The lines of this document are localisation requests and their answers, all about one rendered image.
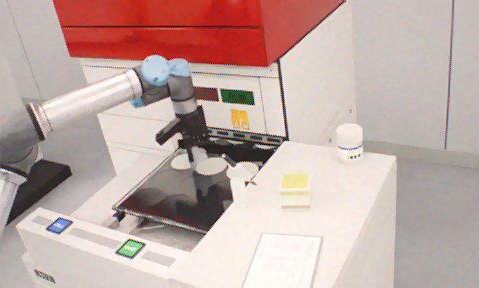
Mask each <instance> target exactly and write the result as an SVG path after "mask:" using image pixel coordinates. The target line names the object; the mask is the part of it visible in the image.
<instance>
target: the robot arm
mask: <svg viewBox="0 0 479 288"><path fill-rule="evenodd" d="M191 75H192V74H191V72H190V66H189V63H188V62H187V61H186V60H184V59H181V58H178V59H172V60H170V61H167V60H166V59H165V58H163V57H160V56H158V55H153V56H150V57H148V58H146V59H145V60H144V61H143V63H142V65H138V66H135V67H133V68H131V69H128V70H127V71H124V72H121V73H117V74H115V75H112V76H110V77H108V78H105V79H103V80H101V81H96V82H94V83H92V84H89V85H87V86H85V87H82V88H78V89H75V90H73V91H71V92H69V93H66V94H65V95H62V96H57V97H55V98H53V99H50V100H49V101H46V102H44V103H40V104H31V103H30V104H25V105H23V106H21V107H18V108H16V109H14V110H12V111H8V112H6V113H4V114H2V115H1V116H0V241H1V237H2V235H3V232H4V228H5V225H6V223H7V218H8V216H9V214H10V211H11V206H12V204H13V202H14V197H15V194H16V192H17V190H18V186H19V185H20V184H22V183H23V182H25V181H26V180H27V177H28V175H29V173H30V168H31V167H32V165H33V164H35V161H36V159H37V157H38V153H39V146H38V143H39V142H41V141H44V140H45V139H48V136H49V133H54V132H55V131H58V130H59V129H62V128H64V127H68V126H70V125H72V124H74V123H76V122H79V121H80V120H85V119H87V118H89V117H91V116H93V115H96V114H98V113H102V112H104V111H107V110H108V109H111V108H113V107H115V106H117V105H121V104H124V103H125V102H128V101H130V103H131V106H132V107H133V108H135V109H138V108H141V107H146V106H147V105H149V104H154V103H156V102H158V101H161V100H163V99H166V98H168V97H170V100H171V103H172V107H173V110H174V112H175V116H176V117H175V118H174V119H173V120H172V121H171V122H170V123H169V124H167V125H166V126H165V127H163V128H162V130H161V131H158V132H157V133H156V142H157V143H158V144H159V145H163V144H164V143H166V142H167V141H168V140H169V138H172V137H173V136H174V135H175V134H176V133H177V132H178V131H180V133H181V134H182V140H183V145H184V147H186V150H187V153H188V157H189V165H190V167H191V168H192V169H193V170H194V171H196V165H197V164H199V163H201V162H203V161H204V160H207V158H208V156H207V154H205V153H206V151H205V149H203V148H199V147H198V146H199V145H210V136H209V131H208V128H207V124H206V120H205V116H204V112H203V106H202V104H201V105H197V97H196V94H195V89H194V85H193V81H192V77H191ZM207 133H208V135H207ZM208 138H209V141H206V140H208ZM197 145H198V146H197ZM191 146H192V148H191Z"/></svg>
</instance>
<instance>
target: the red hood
mask: <svg viewBox="0 0 479 288"><path fill-rule="evenodd" d="M343 1H345V0H52V2H53V4H54V7H55V12H56V14H57V17H58V22H59V24H60V27H61V32H62V34H63V37H64V39H65V41H64V42H65V44H66V47H67V49H68V54H69V56H70V57H71V58H99V59H114V60H145V59H146V58H148V57H150V56H153V55H158V56H160V57H163V58H165V59H166V60H167V61H170V60H172V59H178V58H181V59H184V60H186V61H187V62H188V63H204V64H219V65H234V66H250V67H265V68H268V67H269V66H270V65H271V64H272V63H274V62H275V61H276V60H277V59H278V58H279V56H282V55H283V54H284V53H285V51H286V50H289V49H290V48H291V47H292V45H294V44H296V43H297V42H298V40H299V39H301V38H303V37H304V35H305V34H306V33H308V32H309V31H310V30H311V29H312V28H314V27H315V25H317V24H318V23H319V22H321V20H322V19H324V18H325V17H327V15H328V14H329V13H331V12H332V11H333V10H334V9H335V8H336V7H338V6H339V5H340V4H341V3H342V2H343Z"/></svg>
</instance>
